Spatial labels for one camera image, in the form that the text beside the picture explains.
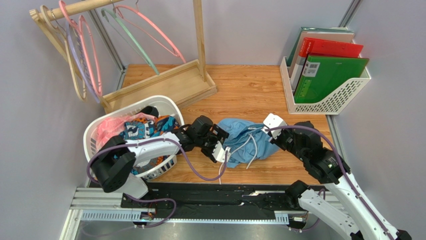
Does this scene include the pink hanger on rack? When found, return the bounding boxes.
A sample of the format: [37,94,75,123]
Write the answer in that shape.
[58,0,103,99]

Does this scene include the lilac hanger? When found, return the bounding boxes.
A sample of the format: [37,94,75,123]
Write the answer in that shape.
[65,22,100,104]

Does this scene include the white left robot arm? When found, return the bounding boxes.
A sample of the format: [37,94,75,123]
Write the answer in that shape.
[86,115,231,199]

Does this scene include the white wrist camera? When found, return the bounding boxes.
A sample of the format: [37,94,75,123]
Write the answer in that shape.
[212,141,231,163]
[261,113,288,139]

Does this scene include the red clip file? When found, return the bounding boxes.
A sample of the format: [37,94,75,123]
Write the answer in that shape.
[290,37,364,93]

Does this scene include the aluminium corner post left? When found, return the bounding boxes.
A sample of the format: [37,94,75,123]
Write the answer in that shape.
[88,9,127,91]

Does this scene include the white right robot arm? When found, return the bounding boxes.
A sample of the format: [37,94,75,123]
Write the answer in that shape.
[262,116,412,240]

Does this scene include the patterned blue orange garment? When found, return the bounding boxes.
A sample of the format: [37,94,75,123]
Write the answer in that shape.
[119,115,181,176]

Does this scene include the beige wooden hanger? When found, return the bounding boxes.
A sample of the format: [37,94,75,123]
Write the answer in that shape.
[40,5,87,102]

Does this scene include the light blue shorts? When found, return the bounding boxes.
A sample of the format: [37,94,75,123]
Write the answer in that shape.
[217,118,280,168]

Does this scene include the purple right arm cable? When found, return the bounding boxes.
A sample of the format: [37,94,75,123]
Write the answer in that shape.
[264,125,397,240]

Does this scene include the beige folder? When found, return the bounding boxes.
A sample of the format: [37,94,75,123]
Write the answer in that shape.
[286,28,355,77]

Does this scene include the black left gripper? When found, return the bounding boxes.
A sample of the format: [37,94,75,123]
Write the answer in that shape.
[195,124,229,160]

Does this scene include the mint green hanger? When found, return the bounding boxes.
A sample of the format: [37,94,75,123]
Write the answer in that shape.
[100,8,160,75]

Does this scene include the white file organizer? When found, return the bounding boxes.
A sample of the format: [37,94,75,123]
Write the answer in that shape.
[279,56,371,115]

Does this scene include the white laundry basket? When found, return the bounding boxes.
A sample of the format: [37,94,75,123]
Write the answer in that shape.
[83,95,184,161]

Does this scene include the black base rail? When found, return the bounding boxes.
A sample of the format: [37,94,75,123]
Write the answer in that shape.
[120,182,307,221]

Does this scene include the pink plastic hanger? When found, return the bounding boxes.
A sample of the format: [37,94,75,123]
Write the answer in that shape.
[112,0,187,64]

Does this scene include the pink garment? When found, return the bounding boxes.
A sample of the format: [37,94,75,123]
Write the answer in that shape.
[94,113,157,151]

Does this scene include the wooden clothes rack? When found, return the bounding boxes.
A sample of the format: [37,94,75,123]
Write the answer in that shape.
[29,0,218,114]

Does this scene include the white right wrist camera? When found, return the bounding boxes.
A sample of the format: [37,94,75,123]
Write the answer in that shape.
[261,113,288,139]

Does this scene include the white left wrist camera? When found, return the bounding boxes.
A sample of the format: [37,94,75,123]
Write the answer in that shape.
[212,141,231,163]

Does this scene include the aluminium corner post right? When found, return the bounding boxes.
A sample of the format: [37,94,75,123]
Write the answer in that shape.
[338,0,363,28]

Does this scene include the aluminium corner post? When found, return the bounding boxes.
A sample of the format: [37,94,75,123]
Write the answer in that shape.
[88,9,127,91]
[338,0,363,28]

